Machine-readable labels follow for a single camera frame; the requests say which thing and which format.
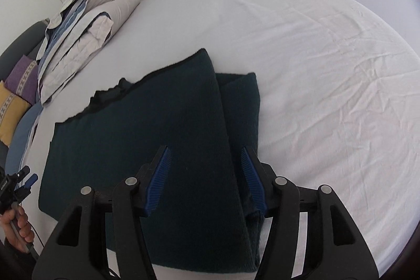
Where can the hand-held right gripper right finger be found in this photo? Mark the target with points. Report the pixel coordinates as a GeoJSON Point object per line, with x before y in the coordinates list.
{"type": "Point", "coordinates": [252, 178]}

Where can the folded beige blue duvet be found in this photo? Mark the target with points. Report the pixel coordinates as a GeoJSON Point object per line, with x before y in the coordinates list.
{"type": "Point", "coordinates": [85, 30]}

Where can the purple patterned pillow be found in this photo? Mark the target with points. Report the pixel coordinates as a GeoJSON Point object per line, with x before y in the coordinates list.
{"type": "Point", "coordinates": [23, 78]}

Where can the grey padded headboard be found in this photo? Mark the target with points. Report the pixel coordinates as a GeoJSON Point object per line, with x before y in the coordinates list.
{"type": "Point", "coordinates": [23, 43]}

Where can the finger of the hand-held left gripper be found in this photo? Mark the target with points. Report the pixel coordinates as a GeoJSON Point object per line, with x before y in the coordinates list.
{"type": "Point", "coordinates": [23, 173]}
{"type": "Point", "coordinates": [30, 181]}

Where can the blue pillow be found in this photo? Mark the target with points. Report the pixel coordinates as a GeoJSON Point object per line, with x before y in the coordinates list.
{"type": "Point", "coordinates": [23, 139]}

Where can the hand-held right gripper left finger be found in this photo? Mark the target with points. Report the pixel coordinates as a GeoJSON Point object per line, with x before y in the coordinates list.
{"type": "Point", "coordinates": [160, 175]}

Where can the person's left hand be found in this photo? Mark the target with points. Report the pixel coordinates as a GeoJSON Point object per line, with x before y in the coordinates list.
{"type": "Point", "coordinates": [18, 229]}

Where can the bed with white sheet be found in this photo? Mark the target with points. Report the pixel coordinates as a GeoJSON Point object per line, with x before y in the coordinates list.
{"type": "Point", "coordinates": [311, 70]}

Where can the dark green sweater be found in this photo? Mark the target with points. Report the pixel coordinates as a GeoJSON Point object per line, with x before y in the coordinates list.
{"type": "Point", "coordinates": [147, 122]}

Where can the yellow patterned pillow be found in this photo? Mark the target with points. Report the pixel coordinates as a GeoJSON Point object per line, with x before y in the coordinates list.
{"type": "Point", "coordinates": [10, 116]}

